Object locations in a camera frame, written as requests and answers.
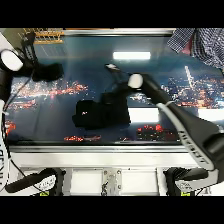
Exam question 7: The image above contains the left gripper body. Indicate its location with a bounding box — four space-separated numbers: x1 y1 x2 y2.
32 62 65 83

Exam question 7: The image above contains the black garment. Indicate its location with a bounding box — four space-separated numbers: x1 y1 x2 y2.
71 92 132 132

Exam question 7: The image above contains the checked shirt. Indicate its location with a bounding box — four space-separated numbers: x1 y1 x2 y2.
166 27 224 73

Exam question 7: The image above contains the black cable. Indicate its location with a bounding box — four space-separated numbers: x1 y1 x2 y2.
2 99 46 195

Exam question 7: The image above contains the silver frame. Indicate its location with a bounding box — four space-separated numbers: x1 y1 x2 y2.
5 141 224 197

